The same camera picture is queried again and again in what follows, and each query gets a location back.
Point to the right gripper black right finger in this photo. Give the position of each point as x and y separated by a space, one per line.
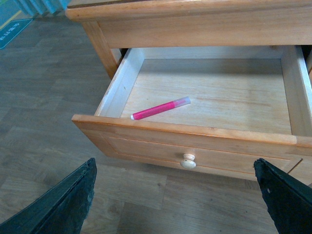
288 200

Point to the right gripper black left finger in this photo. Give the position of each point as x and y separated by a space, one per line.
62 209

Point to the wooden drawer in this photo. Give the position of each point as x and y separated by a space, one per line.
247 103

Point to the pink marker with white caps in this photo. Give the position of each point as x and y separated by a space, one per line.
160 108

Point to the round wooden drawer knob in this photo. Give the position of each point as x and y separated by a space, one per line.
188 161

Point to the teal floor sign mat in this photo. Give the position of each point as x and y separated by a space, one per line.
11 30

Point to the wooden nightstand cabinet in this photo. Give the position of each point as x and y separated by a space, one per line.
115 24

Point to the pale green pleated curtain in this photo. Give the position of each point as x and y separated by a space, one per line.
33 7

